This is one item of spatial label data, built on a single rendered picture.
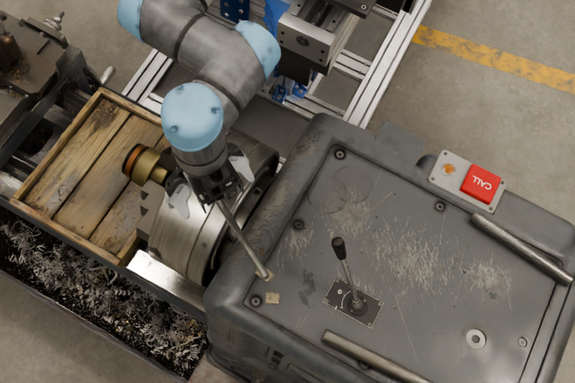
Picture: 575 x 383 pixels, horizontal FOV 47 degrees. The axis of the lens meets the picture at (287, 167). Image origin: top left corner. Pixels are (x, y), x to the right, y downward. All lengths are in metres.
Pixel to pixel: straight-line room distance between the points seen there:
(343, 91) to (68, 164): 1.21
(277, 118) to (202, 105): 1.64
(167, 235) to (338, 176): 0.34
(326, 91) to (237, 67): 1.68
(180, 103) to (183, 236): 0.47
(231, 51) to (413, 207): 0.51
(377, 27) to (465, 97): 0.49
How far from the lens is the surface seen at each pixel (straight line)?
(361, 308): 1.13
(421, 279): 1.18
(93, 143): 1.67
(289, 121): 2.43
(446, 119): 2.80
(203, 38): 0.86
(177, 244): 1.24
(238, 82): 0.84
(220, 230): 1.20
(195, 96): 0.80
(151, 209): 1.33
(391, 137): 1.26
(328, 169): 1.21
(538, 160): 2.86
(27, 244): 1.94
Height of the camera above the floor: 2.35
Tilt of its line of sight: 66 degrees down
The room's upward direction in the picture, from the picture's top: 10 degrees clockwise
